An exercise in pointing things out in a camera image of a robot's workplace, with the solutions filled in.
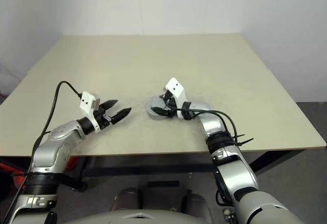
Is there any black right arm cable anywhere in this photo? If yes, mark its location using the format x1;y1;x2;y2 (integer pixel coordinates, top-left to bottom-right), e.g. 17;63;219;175
152;98;255;207

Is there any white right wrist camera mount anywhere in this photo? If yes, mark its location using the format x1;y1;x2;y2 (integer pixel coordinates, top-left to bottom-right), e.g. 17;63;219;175
165;77;191;120

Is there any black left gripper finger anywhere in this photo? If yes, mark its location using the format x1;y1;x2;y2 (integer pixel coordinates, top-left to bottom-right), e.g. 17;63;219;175
111;107;132;124
101;99;119;110

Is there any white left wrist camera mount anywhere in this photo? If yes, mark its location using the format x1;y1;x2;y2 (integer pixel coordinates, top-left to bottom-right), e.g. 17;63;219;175
79;92;103;134

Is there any silver robot torso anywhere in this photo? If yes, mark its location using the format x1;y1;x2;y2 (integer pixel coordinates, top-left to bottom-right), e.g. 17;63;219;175
63;203;256;224

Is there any dark rounded shape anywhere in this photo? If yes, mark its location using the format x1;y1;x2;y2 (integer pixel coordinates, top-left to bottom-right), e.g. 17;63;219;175
184;188;213;211
114;187;141;210

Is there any grey metal cover plate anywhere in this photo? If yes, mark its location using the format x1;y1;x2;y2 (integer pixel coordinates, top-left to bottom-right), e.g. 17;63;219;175
146;95;177;115

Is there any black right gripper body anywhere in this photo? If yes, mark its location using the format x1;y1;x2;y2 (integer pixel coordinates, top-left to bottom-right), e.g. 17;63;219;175
163;90;177;108

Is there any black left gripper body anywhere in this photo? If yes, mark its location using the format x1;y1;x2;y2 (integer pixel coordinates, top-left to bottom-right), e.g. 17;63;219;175
93;107;115;129

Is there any orange object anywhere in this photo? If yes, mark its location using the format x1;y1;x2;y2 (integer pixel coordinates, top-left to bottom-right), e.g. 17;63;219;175
0;160;28;189

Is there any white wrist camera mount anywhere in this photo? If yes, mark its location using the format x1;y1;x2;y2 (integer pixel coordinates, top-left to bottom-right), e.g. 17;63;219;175
79;92;103;134
165;77;191;120

